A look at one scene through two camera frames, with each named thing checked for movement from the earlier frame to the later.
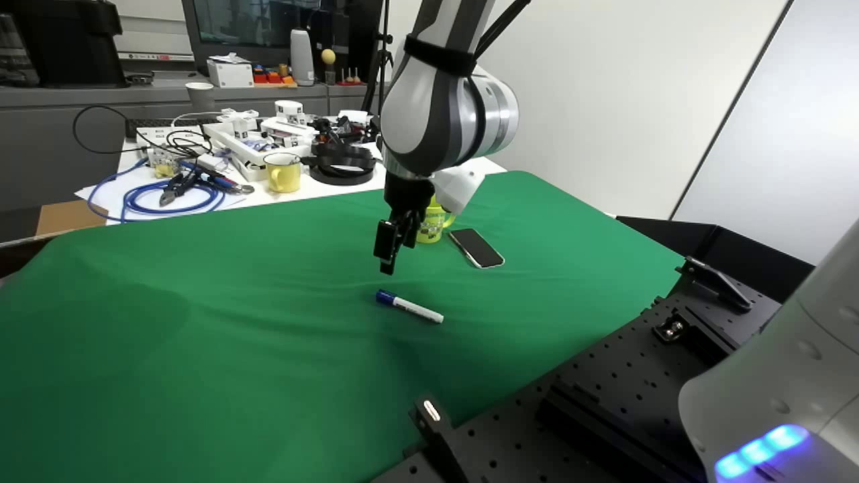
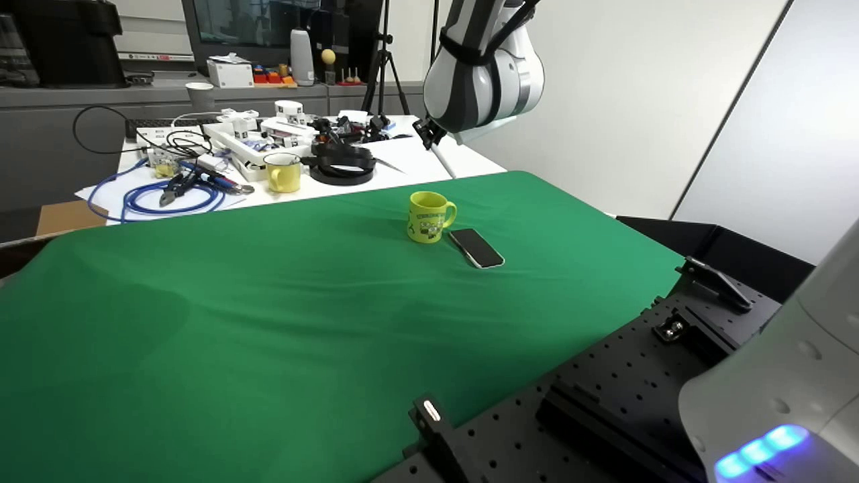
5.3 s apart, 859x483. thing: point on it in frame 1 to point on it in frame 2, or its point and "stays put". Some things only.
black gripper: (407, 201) to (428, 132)
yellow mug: (432, 223) stays put
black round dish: (340, 168) stays put
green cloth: (262, 341) stays put
